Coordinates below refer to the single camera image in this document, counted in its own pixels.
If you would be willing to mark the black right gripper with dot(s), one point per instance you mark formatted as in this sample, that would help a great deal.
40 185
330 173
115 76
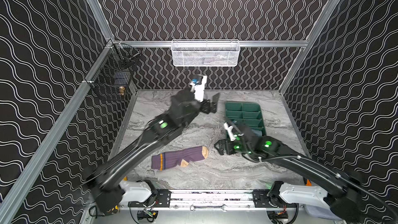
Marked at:
226 146

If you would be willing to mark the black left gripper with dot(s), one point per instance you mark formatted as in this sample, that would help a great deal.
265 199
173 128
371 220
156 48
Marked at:
204 106

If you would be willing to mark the green divided plastic tray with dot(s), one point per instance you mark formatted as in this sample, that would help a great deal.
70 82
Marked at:
249 113

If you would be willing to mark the purple striped sock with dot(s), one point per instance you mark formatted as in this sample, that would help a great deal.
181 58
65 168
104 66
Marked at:
181 158

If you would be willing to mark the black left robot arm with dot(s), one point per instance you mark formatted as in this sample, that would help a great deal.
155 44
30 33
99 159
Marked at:
104 180

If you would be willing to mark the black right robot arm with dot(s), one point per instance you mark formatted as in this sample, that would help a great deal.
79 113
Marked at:
339 192

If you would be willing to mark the grey cloth pad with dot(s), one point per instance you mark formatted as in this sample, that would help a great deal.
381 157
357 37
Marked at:
323 213

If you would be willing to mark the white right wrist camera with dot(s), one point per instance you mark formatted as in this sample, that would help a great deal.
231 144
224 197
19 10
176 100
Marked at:
229 130

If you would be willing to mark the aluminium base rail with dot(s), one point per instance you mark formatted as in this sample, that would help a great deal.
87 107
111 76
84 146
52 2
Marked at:
235 200

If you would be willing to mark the white mesh wall basket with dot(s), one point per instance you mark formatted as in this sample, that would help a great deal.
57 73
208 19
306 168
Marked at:
205 53

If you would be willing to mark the black wire wall basket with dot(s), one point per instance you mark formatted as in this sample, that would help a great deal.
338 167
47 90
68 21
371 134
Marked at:
113 80

